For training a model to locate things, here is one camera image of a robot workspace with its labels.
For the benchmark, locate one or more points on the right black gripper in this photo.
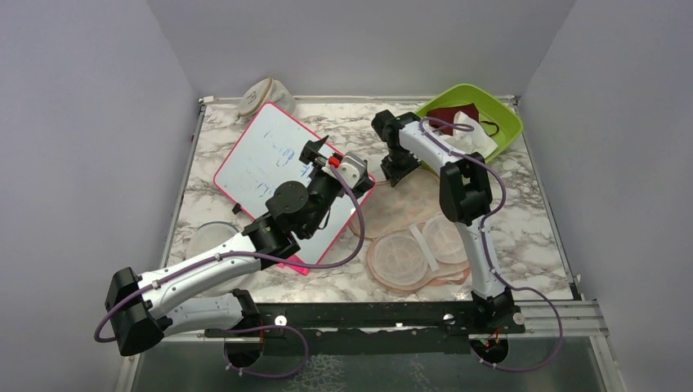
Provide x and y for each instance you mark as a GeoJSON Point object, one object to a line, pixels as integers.
{"type": "Point", "coordinates": [395, 175]}

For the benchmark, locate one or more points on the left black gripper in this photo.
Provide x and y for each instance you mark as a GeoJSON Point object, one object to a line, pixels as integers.
{"type": "Point", "coordinates": [313, 155]}

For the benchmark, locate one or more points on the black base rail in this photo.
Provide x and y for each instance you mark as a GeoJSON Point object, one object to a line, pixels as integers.
{"type": "Point", "coordinates": [364, 328]}

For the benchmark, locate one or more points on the green plastic bin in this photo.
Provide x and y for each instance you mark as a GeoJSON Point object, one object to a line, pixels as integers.
{"type": "Point", "coordinates": [499, 119]}

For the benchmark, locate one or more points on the white bra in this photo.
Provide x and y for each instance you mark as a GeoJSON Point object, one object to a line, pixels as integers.
{"type": "Point", "coordinates": [472, 139]}

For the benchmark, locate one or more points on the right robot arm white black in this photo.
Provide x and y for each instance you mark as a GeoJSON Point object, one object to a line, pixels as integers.
{"type": "Point", "coordinates": [465, 198]}

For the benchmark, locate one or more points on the peach floral mesh laundry bag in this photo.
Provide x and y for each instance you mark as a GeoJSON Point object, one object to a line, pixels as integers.
{"type": "Point", "coordinates": [413, 245]}

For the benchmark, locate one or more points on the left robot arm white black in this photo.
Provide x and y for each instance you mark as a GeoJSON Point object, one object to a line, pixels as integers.
{"type": "Point", "coordinates": [142, 309]}

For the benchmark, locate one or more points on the pink framed whiteboard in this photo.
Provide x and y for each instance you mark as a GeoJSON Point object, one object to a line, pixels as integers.
{"type": "Point", "coordinates": [264, 178]}

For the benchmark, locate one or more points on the aluminium frame rail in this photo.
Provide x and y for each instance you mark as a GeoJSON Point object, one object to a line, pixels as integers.
{"type": "Point", "coordinates": [578, 319]}

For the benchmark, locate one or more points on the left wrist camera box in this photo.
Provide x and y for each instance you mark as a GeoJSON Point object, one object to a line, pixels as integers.
{"type": "Point", "coordinates": [351, 168]}

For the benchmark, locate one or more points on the maroon bra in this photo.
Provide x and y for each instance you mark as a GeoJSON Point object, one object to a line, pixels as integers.
{"type": "Point", "coordinates": [444, 113]}

